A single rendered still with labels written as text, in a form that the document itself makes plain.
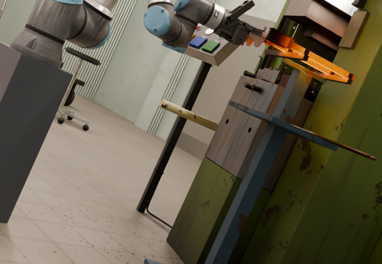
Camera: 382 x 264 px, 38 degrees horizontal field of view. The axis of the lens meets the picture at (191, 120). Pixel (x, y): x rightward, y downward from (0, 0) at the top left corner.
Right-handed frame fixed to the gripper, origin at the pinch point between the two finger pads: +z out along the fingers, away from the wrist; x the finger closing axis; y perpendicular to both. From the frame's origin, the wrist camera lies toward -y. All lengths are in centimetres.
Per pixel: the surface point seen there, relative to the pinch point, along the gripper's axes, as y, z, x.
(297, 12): -26, 31, -49
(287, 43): 0.5, 2.8, 12.9
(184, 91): 24, 181, -615
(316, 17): -26, 37, -41
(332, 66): 0.3, 23.3, 13.2
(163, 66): 2, 144, -644
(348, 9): -36, 48, -37
